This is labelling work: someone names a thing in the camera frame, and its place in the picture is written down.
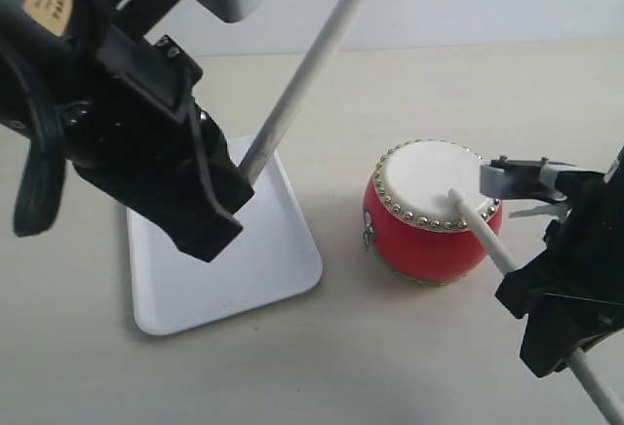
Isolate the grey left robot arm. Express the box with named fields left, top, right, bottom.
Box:
left=1, top=0, right=254, bottom=262

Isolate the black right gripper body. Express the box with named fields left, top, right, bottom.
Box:
left=540, top=169, right=623, bottom=308

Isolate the small red drum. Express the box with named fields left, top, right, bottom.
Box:
left=363, top=138, right=503, bottom=285

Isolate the wooden drumstick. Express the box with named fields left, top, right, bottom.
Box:
left=239, top=0, right=367, bottom=184
left=448, top=188, right=623, bottom=425

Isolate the white rectangular plastic tray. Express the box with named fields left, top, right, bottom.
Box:
left=126, top=155, right=323, bottom=336

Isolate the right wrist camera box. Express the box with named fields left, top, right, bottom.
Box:
left=480, top=156, right=589, bottom=204

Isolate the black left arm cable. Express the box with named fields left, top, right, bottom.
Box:
left=12, top=0, right=128, bottom=237

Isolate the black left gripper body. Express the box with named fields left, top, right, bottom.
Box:
left=58, top=36, right=205, bottom=211

